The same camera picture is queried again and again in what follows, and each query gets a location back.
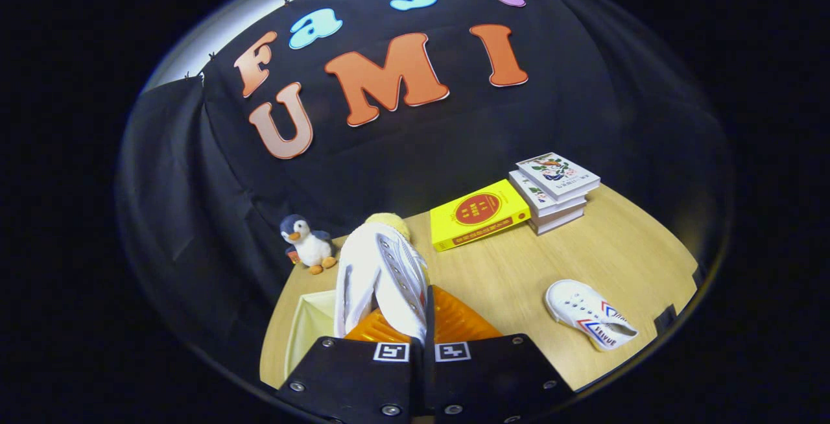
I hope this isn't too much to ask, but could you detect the penguin plush toy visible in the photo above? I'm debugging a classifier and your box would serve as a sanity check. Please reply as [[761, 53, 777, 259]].
[[280, 215, 338, 276]]

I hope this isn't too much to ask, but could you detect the white canvas shoe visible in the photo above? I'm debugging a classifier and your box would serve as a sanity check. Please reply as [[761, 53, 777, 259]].
[[334, 220, 430, 347], [545, 279, 639, 352]]

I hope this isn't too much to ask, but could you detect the yellow round plush toy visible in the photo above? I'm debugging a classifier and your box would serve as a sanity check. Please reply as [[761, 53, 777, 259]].
[[364, 212, 410, 240]]

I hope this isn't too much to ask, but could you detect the yellow book with red circle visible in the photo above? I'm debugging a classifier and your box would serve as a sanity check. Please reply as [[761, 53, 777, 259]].
[[430, 179, 531, 253]]

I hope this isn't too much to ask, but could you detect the white floral cover book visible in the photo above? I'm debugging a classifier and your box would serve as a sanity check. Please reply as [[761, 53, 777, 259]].
[[517, 152, 600, 202]]

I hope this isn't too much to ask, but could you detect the beige fabric storage box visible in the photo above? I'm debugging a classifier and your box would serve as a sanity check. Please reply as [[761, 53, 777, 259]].
[[285, 290, 344, 379]]

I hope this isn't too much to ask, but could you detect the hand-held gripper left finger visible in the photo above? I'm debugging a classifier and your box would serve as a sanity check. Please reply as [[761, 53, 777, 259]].
[[276, 309, 425, 424]]

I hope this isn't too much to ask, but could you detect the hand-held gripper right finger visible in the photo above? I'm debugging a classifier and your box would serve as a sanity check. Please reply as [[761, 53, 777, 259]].
[[425, 285, 576, 424]]

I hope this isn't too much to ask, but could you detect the black backdrop cloth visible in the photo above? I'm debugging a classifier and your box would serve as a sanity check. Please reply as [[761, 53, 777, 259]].
[[115, 0, 733, 386]]

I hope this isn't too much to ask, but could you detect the black table edge bracket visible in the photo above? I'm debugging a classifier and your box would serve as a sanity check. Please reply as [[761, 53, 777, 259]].
[[654, 305, 678, 335]]

